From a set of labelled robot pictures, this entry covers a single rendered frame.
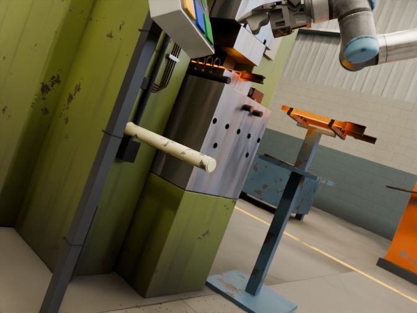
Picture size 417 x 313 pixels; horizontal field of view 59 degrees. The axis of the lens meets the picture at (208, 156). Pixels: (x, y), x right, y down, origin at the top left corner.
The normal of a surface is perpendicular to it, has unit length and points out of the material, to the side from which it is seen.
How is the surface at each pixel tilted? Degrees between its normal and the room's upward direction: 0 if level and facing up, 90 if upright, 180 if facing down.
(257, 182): 90
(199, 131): 90
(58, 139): 90
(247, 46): 90
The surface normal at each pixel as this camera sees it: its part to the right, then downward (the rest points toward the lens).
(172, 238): 0.71, 0.30
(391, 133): -0.62, -0.19
